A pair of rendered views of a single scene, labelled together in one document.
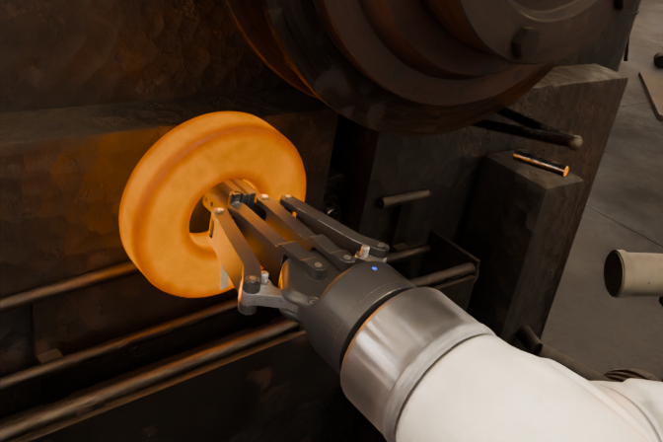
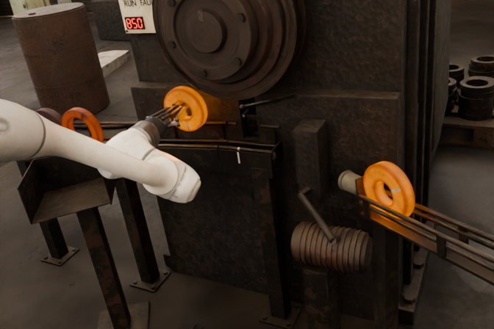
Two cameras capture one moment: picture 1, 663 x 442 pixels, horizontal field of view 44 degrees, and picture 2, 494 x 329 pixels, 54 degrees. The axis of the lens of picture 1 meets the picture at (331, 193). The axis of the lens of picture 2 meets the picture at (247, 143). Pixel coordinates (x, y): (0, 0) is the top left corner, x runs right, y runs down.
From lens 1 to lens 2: 1.50 m
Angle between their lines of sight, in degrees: 65
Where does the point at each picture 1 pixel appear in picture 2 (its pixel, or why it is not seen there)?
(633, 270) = (342, 178)
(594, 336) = not seen: outside the picture
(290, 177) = (195, 104)
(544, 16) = (211, 67)
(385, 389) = not seen: hidden behind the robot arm
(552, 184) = (298, 129)
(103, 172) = not seen: hidden behind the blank
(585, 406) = (118, 137)
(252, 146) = (181, 94)
